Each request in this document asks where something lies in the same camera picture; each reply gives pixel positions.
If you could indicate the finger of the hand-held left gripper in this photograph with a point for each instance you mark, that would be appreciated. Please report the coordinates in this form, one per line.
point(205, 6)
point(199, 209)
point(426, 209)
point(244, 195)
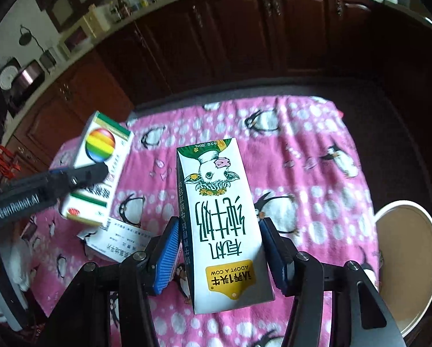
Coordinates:
point(89, 175)

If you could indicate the white plastic bag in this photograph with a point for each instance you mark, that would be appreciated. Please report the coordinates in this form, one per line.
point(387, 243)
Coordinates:
point(20, 260)

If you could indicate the white box with rainbow ball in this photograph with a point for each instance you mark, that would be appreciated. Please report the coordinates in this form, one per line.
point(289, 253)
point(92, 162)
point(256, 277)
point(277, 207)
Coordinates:
point(100, 144)

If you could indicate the cream round bin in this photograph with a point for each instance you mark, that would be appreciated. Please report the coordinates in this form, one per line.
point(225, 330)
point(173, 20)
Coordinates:
point(407, 260)

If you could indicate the pink penguin blanket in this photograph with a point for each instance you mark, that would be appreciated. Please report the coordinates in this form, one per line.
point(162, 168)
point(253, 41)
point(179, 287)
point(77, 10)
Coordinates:
point(302, 206)

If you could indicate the black appliance with pink lid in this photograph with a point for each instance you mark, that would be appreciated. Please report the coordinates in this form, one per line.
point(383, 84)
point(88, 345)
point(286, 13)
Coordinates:
point(30, 77)

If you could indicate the cream countertop box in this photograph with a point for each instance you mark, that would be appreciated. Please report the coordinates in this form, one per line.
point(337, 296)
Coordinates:
point(96, 21)

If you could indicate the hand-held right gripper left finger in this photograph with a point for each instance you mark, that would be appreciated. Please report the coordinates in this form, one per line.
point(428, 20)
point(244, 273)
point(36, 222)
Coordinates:
point(167, 256)

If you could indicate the white green milk carton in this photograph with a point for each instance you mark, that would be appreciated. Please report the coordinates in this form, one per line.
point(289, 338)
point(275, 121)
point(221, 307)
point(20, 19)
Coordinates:
point(223, 224)

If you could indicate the brown wooden kitchen cabinets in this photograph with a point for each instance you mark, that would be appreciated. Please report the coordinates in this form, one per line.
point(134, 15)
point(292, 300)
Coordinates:
point(230, 43)

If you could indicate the round white scale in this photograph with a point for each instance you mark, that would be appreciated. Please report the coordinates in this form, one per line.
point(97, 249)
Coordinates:
point(7, 76)

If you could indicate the row of condiment bottles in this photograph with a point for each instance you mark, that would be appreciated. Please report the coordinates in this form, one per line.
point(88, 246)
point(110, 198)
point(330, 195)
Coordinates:
point(129, 3)

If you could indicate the white medicine box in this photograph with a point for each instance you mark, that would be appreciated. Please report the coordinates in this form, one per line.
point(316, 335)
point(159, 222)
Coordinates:
point(122, 242)

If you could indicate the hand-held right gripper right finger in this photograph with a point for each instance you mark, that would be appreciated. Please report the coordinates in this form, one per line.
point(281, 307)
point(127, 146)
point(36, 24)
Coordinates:
point(273, 256)

